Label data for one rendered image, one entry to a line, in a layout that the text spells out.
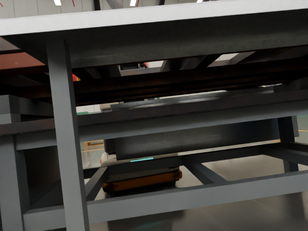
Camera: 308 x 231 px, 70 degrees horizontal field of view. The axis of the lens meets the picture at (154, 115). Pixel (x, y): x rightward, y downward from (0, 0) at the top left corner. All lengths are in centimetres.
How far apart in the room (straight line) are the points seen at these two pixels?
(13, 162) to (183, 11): 67
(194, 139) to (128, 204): 88
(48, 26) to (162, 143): 119
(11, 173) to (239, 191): 75
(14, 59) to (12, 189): 41
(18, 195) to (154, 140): 92
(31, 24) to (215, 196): 71
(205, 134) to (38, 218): 112
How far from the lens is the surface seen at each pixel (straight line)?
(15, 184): 85
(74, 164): 55
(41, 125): 73
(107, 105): 203
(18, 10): 1285
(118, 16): 45
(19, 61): 84
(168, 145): 153
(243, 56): 136
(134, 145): 152
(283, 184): 92
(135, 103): 152
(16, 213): 88
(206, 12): 47
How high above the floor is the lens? 54
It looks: 1 degrees up
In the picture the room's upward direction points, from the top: 7 degrees counter-clockwise
